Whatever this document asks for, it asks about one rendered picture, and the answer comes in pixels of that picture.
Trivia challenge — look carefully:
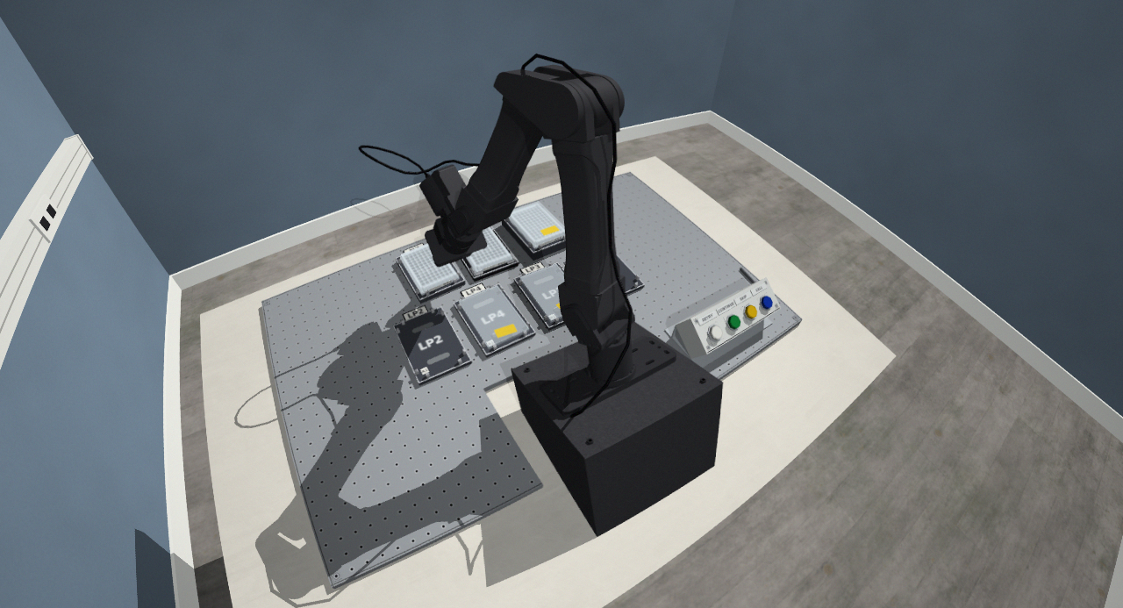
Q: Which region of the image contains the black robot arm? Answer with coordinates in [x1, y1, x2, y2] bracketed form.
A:
[419, 65, 676, 418]

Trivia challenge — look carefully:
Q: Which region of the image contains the white button panel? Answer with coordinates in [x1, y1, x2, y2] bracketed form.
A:
[664, 267, 780, 367]

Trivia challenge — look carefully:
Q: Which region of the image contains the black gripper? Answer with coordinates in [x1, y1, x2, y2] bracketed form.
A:
[424, 229, 487, 267]

